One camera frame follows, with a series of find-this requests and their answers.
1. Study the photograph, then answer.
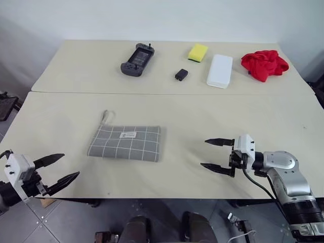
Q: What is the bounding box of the black equipment on floor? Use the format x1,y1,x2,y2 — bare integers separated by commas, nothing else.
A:
0,91,20,122

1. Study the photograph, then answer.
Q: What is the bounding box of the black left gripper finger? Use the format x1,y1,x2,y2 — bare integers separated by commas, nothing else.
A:
48,171,80,196
33,153,65,172

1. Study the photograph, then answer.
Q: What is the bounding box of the grey checked fabric pouch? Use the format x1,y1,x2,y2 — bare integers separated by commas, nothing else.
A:
87,109,167,163

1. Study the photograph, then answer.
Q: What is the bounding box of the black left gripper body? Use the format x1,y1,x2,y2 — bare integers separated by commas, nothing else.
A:
21,170,51,198

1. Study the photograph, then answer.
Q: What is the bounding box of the white rectangular box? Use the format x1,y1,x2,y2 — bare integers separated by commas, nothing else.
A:
206,54,234,90

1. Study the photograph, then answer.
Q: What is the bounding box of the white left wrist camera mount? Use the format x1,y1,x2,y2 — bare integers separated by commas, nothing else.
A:
4,151,35,201

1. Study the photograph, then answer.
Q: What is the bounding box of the white thin cable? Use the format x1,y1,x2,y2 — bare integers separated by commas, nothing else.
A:
228,229,257,243

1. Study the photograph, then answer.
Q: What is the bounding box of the grey handheld game controller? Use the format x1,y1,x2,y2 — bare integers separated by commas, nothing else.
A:
120,43,156,77

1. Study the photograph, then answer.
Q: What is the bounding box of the yellow sponge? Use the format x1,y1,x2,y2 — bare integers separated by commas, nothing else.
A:
187,44,209,63

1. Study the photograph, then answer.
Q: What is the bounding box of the dark rounded shape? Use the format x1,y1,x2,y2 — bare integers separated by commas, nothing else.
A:
124,214,153,243

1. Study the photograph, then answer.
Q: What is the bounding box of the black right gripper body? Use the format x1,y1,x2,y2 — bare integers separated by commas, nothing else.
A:
228,146,248,178

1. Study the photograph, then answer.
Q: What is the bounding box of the red crumpled cloth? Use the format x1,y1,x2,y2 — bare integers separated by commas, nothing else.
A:
240,50,290,83

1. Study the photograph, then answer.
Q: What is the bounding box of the black power adapter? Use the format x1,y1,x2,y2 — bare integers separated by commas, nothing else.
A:
174,68,190,83

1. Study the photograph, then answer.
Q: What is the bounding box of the black bracket under table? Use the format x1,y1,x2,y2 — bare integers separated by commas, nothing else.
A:
234,219,251,243

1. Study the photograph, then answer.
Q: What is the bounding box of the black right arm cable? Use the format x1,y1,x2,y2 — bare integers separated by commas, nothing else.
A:
241,168,291,224

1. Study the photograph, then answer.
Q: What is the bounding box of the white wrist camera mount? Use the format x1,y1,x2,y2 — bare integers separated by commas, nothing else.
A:
4,151,35,201
233,134,257,173

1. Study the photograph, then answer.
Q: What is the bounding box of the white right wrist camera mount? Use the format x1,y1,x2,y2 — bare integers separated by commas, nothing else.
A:
233,134,257,173

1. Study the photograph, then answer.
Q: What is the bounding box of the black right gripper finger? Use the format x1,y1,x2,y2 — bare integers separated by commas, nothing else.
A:
204,138,235,148
200,163,233,178

